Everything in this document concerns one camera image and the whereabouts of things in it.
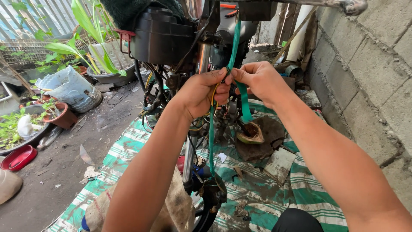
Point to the person's right hand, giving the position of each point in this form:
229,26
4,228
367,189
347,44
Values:
260,82

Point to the person's left hand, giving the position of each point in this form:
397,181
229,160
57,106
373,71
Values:
196,96

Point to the black motorcycle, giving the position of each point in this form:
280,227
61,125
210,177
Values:
193,80

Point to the metal tin can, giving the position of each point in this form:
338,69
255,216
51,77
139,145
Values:
293,72

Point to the halved coconut husk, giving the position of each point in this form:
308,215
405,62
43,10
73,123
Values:
251,132

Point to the flat dark stone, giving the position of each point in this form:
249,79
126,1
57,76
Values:
260,141

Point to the white plastic pipe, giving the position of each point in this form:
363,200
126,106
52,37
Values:
297,35

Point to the grey concrete slab piece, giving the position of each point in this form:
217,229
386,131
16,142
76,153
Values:
279,165

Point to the grey basin with plant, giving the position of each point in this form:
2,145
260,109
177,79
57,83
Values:
112,64

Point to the green white striped tarpaulin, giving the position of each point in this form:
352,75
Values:
257,187

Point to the brown burlap sack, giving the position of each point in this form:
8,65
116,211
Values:
173,206

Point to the metal knife blade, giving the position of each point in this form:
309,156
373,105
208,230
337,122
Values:
86,156

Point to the light blue plastic pot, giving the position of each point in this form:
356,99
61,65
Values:
70,88

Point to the brown clay flower pot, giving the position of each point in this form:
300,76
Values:
61,116

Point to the person's black trousers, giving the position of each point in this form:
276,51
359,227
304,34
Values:
297,220

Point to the clear plastic bottle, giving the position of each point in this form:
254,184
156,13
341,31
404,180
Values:
49,138

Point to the black round planter basin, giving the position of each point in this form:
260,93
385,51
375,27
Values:
16,129

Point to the red plastic bowl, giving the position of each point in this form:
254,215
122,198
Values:
18,158

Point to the beige plastic container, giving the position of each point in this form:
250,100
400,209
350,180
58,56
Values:
9,186

